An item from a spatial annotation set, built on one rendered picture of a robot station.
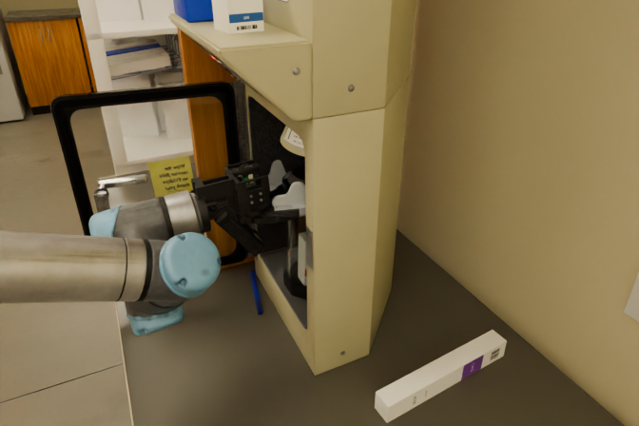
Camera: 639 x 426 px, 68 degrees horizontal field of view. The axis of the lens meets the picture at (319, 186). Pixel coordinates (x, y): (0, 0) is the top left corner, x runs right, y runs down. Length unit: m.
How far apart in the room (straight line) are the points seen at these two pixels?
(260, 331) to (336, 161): 0.44
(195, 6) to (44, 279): 0.42
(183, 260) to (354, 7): 0.36
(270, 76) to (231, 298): 0.59
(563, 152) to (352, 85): 0.41
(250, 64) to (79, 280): 0.30
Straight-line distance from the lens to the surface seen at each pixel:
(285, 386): 0.89
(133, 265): 0.59
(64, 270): 0.58
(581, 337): 0.98
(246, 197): 0.76
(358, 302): 0.83
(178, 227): 0.75
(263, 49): 0.58
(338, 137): 0.65
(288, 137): 0.77
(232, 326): 1.00
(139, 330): 0.73
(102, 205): 0.96
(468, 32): 1.02
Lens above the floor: 1.62
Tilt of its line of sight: 27 degrees down
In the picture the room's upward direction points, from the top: straight up
